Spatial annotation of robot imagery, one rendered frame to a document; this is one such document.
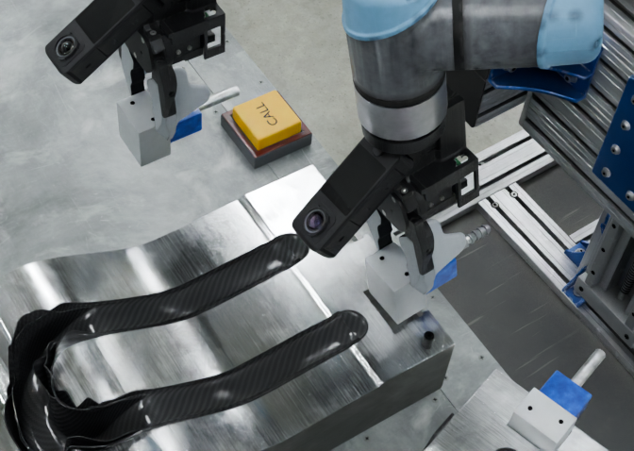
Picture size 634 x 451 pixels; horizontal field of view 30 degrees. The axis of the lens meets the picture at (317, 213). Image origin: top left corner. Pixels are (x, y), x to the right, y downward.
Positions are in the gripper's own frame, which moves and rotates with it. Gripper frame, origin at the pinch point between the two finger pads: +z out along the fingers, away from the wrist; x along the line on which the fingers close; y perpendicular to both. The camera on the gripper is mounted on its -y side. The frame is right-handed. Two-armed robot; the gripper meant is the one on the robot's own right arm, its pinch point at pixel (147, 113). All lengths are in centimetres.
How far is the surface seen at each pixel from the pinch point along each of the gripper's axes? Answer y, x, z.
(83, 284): -14.3, -13.9, 2.9
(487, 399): 15.0, -41.3, 9.6
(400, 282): 10.7, -30.5, -0.3
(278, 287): 3.0, -21.6, 6.4
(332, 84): 74, 66, 95
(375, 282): 9.8, -28.1, 2.2
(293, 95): 65, 67, 95
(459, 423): 11.1, -42.0, 9.6
